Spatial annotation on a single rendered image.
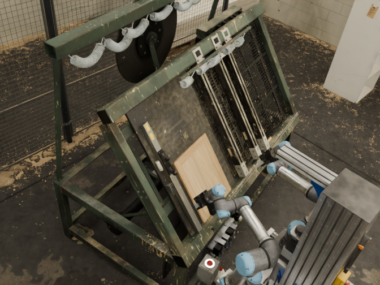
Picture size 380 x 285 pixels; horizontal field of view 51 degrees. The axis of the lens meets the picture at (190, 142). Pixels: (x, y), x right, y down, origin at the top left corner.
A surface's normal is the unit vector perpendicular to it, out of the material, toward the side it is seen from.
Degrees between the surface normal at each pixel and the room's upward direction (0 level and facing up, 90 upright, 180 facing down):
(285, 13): 90
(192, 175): 55
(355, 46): 90
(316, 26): 90
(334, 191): 0
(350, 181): 0
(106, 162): 0
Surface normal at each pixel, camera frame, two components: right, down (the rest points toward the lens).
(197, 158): 0.73, -0.07
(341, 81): -0.70, 0.44
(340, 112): 0.08, -0.74
